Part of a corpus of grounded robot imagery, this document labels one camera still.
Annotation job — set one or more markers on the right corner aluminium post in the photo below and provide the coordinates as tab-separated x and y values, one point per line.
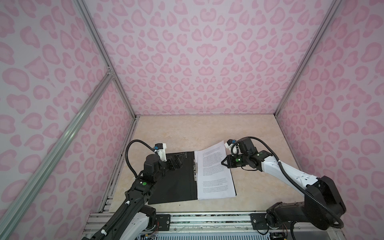
327	21

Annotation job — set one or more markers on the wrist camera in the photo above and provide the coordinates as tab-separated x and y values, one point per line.
160	150
231	145

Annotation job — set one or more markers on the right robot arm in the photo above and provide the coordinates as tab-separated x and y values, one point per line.
322	206

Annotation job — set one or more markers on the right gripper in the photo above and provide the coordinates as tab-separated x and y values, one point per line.
230	161

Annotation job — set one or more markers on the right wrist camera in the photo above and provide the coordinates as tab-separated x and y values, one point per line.
231	145

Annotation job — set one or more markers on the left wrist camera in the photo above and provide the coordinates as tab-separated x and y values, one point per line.
160	150

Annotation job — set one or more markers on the blue folder black inside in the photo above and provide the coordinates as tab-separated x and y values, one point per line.
177	186

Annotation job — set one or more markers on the left corner aluminium post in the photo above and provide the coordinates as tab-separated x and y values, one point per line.
97	39

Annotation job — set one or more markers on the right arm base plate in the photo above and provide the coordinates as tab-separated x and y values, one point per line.
259	222

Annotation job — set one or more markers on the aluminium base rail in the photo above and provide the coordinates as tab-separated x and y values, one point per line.
233	226

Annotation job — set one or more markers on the diagonal aluminium frame bar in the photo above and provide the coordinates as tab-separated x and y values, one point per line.
29	192

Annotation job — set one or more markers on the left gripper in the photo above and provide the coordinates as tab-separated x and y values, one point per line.
178	164

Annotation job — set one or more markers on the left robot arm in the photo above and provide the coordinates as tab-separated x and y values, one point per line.
134	215

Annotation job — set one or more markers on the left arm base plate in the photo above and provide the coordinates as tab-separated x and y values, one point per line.
160	222

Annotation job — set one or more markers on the corner aluminium post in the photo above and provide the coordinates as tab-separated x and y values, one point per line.
97	39
327	21

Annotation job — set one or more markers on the paper sheet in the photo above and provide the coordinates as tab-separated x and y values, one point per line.
214	180

